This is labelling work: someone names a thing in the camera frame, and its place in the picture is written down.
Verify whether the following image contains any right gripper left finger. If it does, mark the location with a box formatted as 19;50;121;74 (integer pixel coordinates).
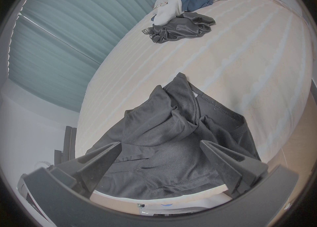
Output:
52;141;121;198

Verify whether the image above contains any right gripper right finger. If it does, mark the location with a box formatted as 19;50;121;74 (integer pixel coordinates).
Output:
199;140;269;198

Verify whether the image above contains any black T-shirt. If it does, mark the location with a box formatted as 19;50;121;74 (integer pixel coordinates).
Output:
84;73;262;200

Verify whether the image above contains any bed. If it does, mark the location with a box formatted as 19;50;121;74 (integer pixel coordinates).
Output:
74;0;314;205

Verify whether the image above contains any pile of clothes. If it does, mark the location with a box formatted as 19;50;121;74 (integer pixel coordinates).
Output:
150;0;229;26

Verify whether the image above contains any black chest of drawers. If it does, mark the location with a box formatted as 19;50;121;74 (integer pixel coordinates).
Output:
53;126;77;166

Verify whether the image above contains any blue-green curtain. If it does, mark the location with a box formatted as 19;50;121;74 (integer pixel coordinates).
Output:
7;15;100;113
18;0;162;65

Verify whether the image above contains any black shiny garment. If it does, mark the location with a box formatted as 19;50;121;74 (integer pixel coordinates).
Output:
142;12;216;44

